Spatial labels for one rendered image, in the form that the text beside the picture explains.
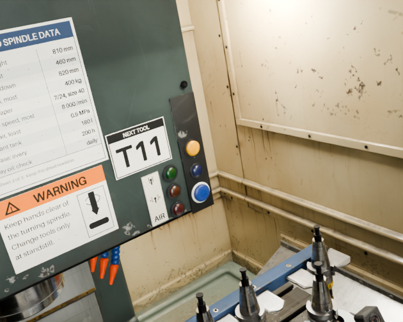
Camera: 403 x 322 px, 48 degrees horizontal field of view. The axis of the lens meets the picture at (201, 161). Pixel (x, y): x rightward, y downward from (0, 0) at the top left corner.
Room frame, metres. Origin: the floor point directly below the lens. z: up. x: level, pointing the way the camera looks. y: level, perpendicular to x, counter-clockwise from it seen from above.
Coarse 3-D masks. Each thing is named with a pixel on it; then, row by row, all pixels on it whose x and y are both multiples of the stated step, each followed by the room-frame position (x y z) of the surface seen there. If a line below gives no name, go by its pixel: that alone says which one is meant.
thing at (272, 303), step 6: (258, 294) 0.86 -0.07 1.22; (264, 294) 0.85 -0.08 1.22; (270, 294) 0.85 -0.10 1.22; (258, 300) 0.84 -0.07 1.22; (264, 300) 0.83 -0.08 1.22; (270, 300) 0.83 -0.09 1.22; (276, 300) 0.82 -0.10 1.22; (282, 300) 0.82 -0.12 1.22; (264, 306) 0.81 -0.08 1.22; (270, 306) 0.81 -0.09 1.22; (276, 306) 0.81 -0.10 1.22; (282, 306) 0.80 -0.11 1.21; (270, 312) 0.79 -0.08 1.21
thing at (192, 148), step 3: (192, 141) 0.70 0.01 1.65; (195, 141) 0.70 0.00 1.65; (189, 144) 0.70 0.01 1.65; (192, 144) 0.70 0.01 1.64; (195, 144) 0.70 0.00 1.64; (198, 144) 0.70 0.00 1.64; (186, 147) 0.70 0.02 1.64; (189, 147) 0.69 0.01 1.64; (192, 147) 0.70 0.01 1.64; (195, 147) 0.70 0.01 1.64; (198, 147) 0.70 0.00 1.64; (186, 150) 0.70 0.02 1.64; (189, 150) 0.69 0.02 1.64; (192, 150) 0.70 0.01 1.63; (195, 150) 0.70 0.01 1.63; (198, 150) 0.70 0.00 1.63; (189, 153) 0.69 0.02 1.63; (192, 153) 0.70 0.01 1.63; (195, 153) 0.70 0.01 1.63
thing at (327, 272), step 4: (332, 260) 0.92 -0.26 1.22; (308, 264) 0.92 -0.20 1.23; (332, 264) 0.90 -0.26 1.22; (308, 268) 0.91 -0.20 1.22; (312, 268) 0.90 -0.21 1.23; (328, 268) 0.89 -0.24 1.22; (332, 268) 0.90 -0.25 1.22; (312, 272) 0.89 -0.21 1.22; (324, 272) 0.88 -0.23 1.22; (328, 272) 0.88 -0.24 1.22; (332, 272) 0.90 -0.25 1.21; (328, 276) 0.89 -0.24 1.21
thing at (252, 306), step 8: (240, 288) 0.79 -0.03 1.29; (248, 288) 0.79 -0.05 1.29; (240, 296) 0.79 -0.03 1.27; (248, 296) 0.78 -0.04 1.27; (256, 296) 0.80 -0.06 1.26; (240, 304) 0.79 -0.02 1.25; (248, 304) 0.78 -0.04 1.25; (256, 304) 0.79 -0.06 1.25; (240, 312) 0.79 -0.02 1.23; (248, 312) 0.78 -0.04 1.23; (256, 312) 0.78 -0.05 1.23
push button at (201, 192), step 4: (200, 184) 0.70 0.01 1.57; (204, 184) 0.70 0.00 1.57; (196, 188) 0.69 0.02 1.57; (200, 188) 0.70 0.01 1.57; (204, 188) 0.70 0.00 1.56; (208, 188) 0.70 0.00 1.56; (196, 192) 0.69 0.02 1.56; (200, 192) 0.69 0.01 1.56; (204, 192) 0.70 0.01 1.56; (208, 192) 0.70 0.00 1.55; (196, 196) 0.69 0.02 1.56; (200, 196) 0.69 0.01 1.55; (204, 196) 0.70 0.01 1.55; (208, 196) 0.70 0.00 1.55; (200, 200) 0.69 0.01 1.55; (204, 200) 0.70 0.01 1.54
